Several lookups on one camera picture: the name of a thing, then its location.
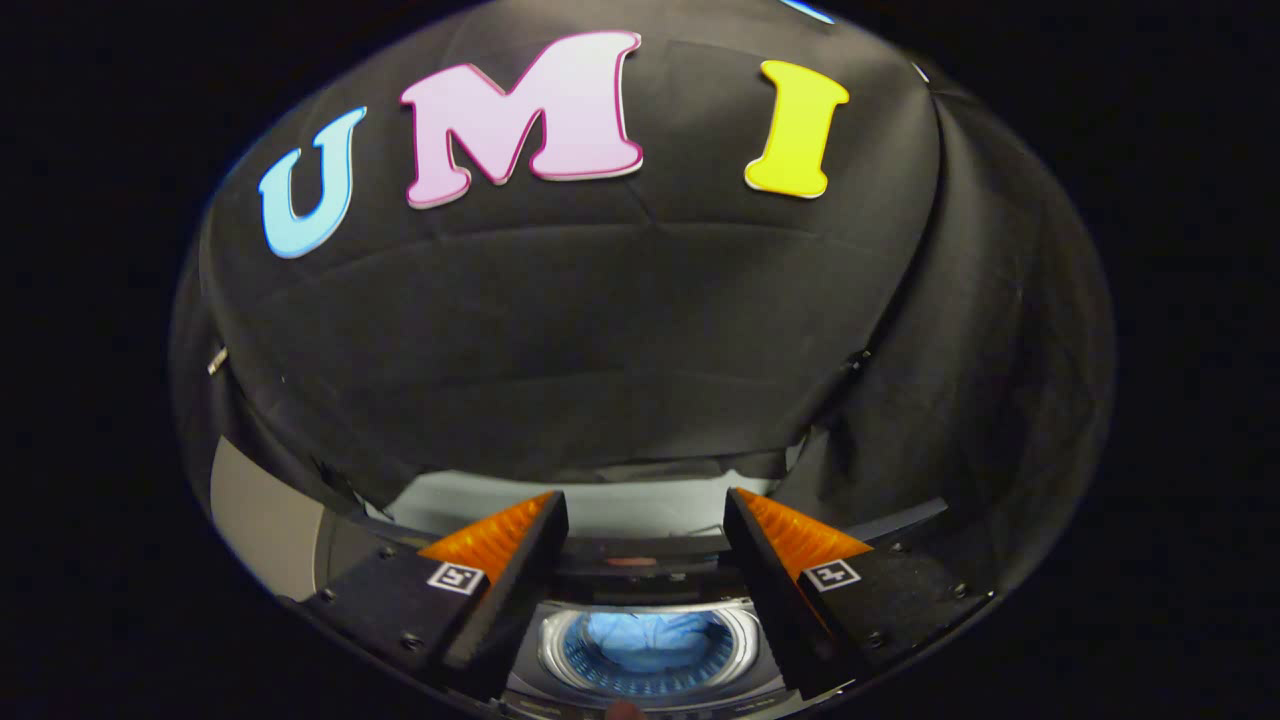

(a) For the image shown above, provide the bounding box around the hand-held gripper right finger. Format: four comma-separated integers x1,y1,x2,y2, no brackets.
722,487,999,701

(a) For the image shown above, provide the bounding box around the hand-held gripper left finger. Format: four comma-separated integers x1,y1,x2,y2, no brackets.
300,490,571,703

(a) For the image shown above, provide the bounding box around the grey washing machine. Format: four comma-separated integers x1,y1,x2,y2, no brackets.
320,500,951,719

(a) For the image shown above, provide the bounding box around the light blue polo shirt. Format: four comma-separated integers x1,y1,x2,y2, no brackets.
580,612,721,676

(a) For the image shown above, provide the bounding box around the black backdrop cloth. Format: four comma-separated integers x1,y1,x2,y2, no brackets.
168,0,1118,601

